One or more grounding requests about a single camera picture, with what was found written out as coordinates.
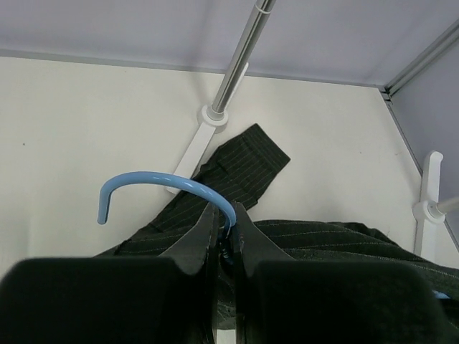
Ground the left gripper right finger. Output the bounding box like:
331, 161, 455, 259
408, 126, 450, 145
232, 204, 458, 343

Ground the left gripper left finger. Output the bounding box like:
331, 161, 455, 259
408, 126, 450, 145
1, 205, 219, 343

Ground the blue wire hanger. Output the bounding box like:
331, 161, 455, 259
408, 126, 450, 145
96, 171, 453, 302

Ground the black pinstripe shirt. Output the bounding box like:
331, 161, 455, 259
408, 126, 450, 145
107, 125, 458, 343

